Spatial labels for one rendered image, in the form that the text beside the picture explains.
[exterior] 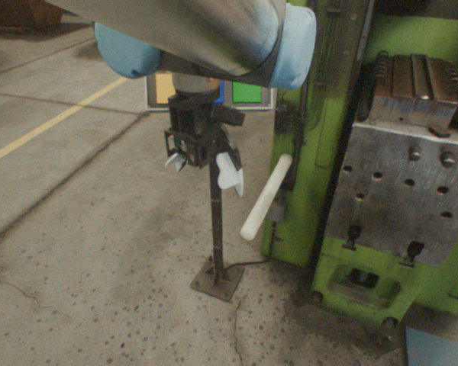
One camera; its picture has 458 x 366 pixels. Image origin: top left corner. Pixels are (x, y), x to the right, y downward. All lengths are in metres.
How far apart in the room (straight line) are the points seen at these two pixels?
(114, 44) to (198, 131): 0.20
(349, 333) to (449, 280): 0.46
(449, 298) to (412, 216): 0.65
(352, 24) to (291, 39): 0.79
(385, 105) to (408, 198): 0.29
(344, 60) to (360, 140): 0.28
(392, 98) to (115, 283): 1.40
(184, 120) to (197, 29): 0.32
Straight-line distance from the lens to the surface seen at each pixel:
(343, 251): 1.25
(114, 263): 1.77
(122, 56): 0.36
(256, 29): 0.24
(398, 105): 0.99
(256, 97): 0.86
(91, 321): 1.61
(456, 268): 1.56
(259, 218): 0.98
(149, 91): 0.89
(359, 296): 1.48
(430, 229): 1.15
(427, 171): 1.02
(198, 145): 0.49
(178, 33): 0.18
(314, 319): 1.55
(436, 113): 1.01
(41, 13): 7.05
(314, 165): 1.27
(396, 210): 1.10
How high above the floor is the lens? 1.32
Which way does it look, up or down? 38 degrees down
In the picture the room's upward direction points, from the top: straight up
